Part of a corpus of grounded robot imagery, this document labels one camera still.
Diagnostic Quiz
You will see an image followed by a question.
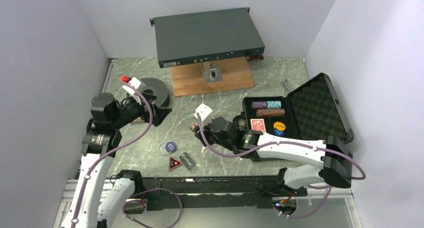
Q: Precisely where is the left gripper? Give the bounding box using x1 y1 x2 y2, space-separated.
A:
111 91 172 128

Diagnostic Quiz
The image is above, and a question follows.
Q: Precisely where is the green blue chip stack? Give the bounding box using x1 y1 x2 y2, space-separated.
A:
179 152 196 170

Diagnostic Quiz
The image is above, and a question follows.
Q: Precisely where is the black poker set case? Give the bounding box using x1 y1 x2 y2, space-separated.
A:
241 73 354 162

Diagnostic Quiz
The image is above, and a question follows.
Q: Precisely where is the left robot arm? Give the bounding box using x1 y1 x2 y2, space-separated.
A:
60 92 156 228

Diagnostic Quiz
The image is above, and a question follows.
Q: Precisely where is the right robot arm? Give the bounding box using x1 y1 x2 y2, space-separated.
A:
194 113 356 196

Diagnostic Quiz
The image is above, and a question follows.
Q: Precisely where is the black filament spool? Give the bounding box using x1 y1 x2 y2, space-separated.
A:
140 77 170 107

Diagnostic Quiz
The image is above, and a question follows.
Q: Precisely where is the blue small blind button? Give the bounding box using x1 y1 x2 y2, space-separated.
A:
165 141 177 153

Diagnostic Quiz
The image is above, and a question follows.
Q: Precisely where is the red black triangle token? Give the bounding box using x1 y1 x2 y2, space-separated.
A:
168 156 183 172

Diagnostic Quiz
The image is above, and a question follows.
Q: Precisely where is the wooden board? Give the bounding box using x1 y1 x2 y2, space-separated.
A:
171 57 255 97

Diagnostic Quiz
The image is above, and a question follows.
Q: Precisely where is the red playing card deck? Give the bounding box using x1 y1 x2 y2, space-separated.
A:
250 118 267 133

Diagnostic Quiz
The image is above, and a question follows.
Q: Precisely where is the purple poker chip stack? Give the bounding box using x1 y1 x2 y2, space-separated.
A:
251 101 268 110

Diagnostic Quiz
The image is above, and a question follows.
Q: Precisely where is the grey rack server box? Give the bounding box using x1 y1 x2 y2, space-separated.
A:
150 7 265 68

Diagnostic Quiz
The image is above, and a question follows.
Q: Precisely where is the light blue chip stack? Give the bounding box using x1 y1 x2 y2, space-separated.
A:
266 100 282 109

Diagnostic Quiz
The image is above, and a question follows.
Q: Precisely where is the blue big blind button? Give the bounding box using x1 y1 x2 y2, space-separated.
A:
273 128 285 137

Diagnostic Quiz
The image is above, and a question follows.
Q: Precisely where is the yellow dealer button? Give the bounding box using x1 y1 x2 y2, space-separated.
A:
273 121 286 131

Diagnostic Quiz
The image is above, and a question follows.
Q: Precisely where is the brown orange chip stack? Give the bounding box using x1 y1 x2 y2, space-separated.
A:
256 108 286 117

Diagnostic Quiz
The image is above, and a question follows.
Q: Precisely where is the grey metal bar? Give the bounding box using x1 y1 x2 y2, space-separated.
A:
281 79 294 93

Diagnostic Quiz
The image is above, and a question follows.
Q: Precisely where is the grey metal stand bracket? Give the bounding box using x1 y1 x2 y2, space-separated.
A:
202 61 223 83

